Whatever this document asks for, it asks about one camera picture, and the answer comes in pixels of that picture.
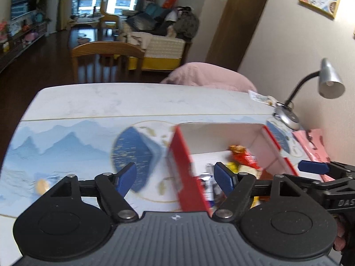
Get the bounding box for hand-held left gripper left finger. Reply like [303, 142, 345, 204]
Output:
[51, 162, 139, 223]

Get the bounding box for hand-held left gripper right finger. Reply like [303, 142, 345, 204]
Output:
[212, 161, 301, 222]

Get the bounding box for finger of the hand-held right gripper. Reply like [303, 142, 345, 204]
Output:
[298, 160, 355, 178]
[283, 173, 325, 192]

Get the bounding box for white blue biscuit packet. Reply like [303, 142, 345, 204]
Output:
[204, 172, 222, 208]

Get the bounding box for cream snack packet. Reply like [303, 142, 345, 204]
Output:
[240, 165, 260, 179]

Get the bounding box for red snack packet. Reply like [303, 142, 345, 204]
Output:
[227, 144, 262, 171]

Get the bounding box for red cardboard box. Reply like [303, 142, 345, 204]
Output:
[166, 122, 300, 212]

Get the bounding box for person's right hand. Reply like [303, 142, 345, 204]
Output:
[333, 215, 348, 251]

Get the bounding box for pink patterned bag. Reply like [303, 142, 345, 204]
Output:
[292, 129, 336, 182]

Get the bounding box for blue mountain print table mat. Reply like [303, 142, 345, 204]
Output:
[0, 115, 303, 219]

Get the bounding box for light blue biscuit packet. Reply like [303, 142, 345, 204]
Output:
[33, 173, 60, 196]

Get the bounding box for small printed white packet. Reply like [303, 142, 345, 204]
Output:
[248, 90, 278, 107]

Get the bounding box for silver desk lamp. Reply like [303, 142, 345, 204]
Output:
[273, 58, 346, 131]

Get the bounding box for pink chair cushion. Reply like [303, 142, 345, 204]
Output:
[160, 62, 258, 93]

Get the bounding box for wooden dining chair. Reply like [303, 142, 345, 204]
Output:
[71, 41, 145, 84]

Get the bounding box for sofa with cream cover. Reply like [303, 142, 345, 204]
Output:
[120, 3, 200, 71]

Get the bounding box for brown wooden door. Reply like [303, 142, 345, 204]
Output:
[205, 0, 275, 71]

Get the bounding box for dark clothes pile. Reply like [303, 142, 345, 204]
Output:
[172, 6, 200, 39]

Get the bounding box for dark television cabinet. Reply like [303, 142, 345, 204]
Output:
[0, 22, 47, 72]

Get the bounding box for pink toy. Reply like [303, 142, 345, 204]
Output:
[24, 32, 39, 47]

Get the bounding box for brown curtain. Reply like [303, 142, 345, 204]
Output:
[57, 0, 74, 32]

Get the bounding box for pink flowers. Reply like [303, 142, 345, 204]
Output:
[0, 19, 10, 43]

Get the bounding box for wall television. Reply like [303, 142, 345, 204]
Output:
[10, 0, 38, 20]

